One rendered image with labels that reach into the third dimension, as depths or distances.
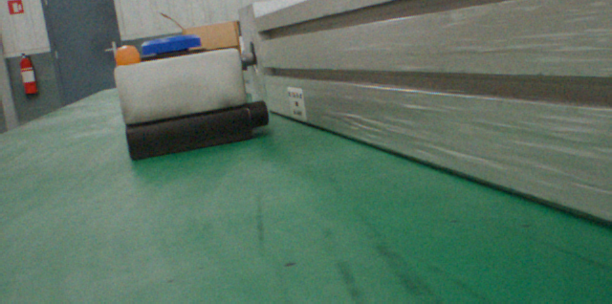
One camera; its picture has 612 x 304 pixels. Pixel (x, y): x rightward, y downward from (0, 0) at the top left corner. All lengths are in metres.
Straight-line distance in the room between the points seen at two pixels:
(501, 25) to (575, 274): 0.09
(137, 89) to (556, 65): 0.32
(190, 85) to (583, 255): 0.34
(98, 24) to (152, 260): 11.47
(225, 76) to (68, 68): 11.27
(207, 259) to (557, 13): 0.12
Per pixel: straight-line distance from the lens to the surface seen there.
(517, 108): 0.24
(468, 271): 0.19
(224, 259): 0.23
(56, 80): 11.78
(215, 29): 2.84
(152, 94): 0.50
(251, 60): 0.70
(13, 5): 11.93
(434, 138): 0.31
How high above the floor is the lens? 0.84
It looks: 7 degrees down
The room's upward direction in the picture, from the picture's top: 9 degrees counter-clockwise
